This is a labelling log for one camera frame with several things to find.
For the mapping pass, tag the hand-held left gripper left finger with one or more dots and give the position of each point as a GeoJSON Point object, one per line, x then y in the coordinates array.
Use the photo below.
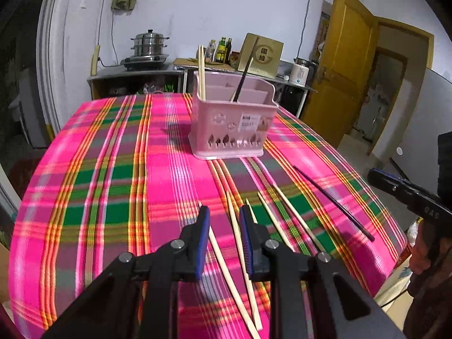
{"type": "Point", "coordinates": [204, 240]}

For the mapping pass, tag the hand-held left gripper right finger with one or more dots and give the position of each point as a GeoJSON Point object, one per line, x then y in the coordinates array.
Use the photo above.
{"type": "Point", "coordinates": [247, 243]}

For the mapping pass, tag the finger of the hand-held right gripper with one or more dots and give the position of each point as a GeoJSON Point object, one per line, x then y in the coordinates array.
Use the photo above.
{"type": "Point", "coordinates": [376, 173]}
{"type": "Point", "coordinates": [395, 192]}

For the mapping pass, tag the pink plastic utensil basket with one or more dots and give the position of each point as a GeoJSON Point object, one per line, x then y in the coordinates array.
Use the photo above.
{"type": "Point", "coordinates": [226, 130]}

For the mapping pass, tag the grey board panel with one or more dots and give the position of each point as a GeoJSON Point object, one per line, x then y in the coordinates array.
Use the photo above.
{"type": "Point", "coordinates": [423, 120]}

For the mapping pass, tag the yellow wooden door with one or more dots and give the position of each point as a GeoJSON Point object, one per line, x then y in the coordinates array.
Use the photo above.
{"type": "Point", "coordinates": [339, 77]}

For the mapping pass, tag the steel shelf table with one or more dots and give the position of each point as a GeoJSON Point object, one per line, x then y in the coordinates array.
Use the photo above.
{"type": "Point", "coordinates": [307, 88]}

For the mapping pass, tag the plaid pink tablecloth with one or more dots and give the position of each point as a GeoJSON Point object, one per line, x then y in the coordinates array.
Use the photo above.
{"type": "Point", "coordinates": [106, 183]}

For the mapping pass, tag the white electric kettle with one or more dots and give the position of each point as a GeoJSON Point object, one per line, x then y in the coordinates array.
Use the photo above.
{"type": "Point", "coordinates": [300, 74]}

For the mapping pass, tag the gold cardboard box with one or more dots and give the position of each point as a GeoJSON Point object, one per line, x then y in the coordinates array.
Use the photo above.
{"type": "Point", "coordinates": [268, 56]}

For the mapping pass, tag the steel stove stand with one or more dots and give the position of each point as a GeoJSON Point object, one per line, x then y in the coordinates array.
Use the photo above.
{"type": "Point", "coordinates": [141, 74]}

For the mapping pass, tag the wooden cutting board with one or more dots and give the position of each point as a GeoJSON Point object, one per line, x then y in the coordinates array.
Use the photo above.
{"type": "Point", "coordinates": [187, 61]}

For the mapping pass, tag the red lid jar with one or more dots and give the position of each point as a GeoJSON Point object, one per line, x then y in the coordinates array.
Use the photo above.
{"type": "Point", "coordinates": [235, 59]}

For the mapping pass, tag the gas stove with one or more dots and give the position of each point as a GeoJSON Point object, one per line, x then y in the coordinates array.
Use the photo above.
{"type": "Point", "coordinates": [144, 63]}

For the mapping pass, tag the clear plastic bottle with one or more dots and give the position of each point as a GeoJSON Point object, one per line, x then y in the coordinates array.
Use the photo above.
{"type": "Point", "coordinates": [210, 51]}

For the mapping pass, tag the green oil bottle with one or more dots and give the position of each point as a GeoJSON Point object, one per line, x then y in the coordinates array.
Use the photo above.
{"type": "Point", "coordinates": [221, 51]}

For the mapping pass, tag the dark sauce bottle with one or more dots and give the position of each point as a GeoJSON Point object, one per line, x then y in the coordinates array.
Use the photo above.
{"type": "Point", "coordinates": [228, 49]}

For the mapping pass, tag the stainless steel steamer pot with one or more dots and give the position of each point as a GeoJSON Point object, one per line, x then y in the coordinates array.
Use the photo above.
{"type": "Point", "coordinates": [150, 42]}

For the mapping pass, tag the yellowed power strip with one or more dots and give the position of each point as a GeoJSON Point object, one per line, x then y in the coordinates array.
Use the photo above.
{"type": "Point", "coordinates": [94, 61]}

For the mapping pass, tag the wooden door frame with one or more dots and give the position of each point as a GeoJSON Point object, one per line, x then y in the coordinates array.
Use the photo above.
{"type": "Point", "coordinates": [406, 26]}

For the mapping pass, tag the wall calendar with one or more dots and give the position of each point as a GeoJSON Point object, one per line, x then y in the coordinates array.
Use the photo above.
{"type": "Point", "coordinates": [324, 24]}

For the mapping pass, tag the white sliding door frame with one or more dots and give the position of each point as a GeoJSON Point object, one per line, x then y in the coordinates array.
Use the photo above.
{"type": "Point", "coordinates": [53, 60]}

